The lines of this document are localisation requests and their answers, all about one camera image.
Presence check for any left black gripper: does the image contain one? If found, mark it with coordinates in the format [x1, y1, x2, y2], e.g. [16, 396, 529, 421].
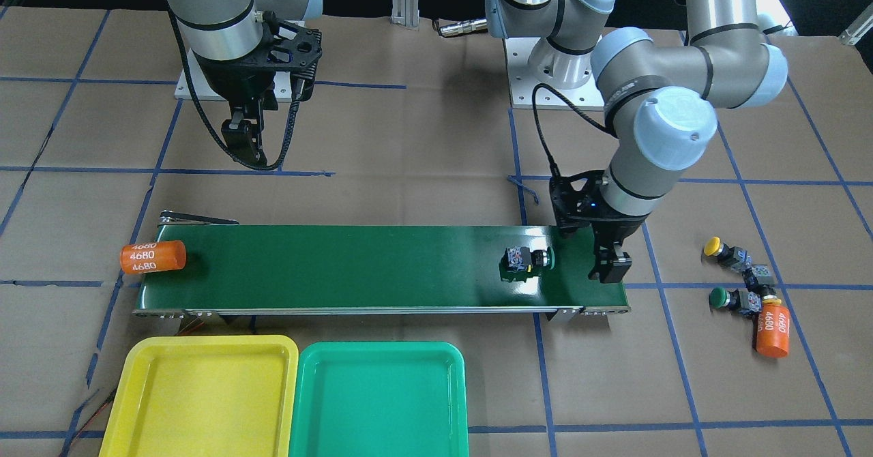
[549, 170, 648, 284]

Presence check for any green push button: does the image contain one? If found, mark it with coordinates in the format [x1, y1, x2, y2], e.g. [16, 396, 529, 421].
[499, 246, 556, 282]
[708, 265, 778, 318]

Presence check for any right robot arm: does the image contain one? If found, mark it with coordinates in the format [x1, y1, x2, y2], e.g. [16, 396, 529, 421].
[166, 0, 323, 171]

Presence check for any yellow plastic tray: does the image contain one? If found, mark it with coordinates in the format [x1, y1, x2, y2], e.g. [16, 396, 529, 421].
[100, 335, 299, 456]

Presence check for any green conveyor belt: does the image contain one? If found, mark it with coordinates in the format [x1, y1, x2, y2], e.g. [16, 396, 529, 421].
[133, 220, 630, 318]

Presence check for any green plastic tray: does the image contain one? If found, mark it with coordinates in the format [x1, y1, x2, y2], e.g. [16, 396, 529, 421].
[288, 342, 470, 456]

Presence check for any orange 4680 cylinder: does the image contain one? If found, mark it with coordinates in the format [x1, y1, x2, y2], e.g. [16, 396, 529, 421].
[755, 295, 792, 359]
[119, 240, 187, 274]

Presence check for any yellow push button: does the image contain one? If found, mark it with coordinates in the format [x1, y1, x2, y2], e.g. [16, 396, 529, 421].
[702, 236, 752, 273]

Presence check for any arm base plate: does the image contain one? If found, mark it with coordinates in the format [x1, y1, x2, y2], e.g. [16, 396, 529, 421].
[504, 38, 603, 112]
[175, 24, 305, 103]

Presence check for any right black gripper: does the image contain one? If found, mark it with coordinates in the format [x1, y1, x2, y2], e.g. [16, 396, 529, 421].
[198, 12, 323, 168]

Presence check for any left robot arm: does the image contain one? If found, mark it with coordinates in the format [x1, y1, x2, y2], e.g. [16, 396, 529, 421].
[484, 0, 788, 283]

